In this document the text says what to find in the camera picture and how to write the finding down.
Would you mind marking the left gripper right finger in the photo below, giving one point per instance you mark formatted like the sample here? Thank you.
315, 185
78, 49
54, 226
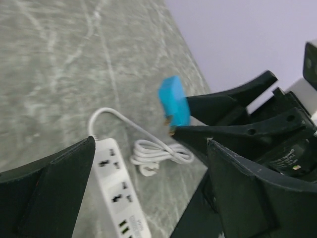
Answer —
239, 198

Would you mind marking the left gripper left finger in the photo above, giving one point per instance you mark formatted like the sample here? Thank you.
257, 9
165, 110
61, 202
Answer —
42, 199

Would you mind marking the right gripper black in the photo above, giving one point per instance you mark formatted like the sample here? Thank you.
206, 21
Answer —
282, 137

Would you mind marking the blue plug adapter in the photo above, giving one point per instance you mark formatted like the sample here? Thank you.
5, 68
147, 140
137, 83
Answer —
175, 104

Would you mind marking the white power strip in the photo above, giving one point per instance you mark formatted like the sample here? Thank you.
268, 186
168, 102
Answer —
117, 203

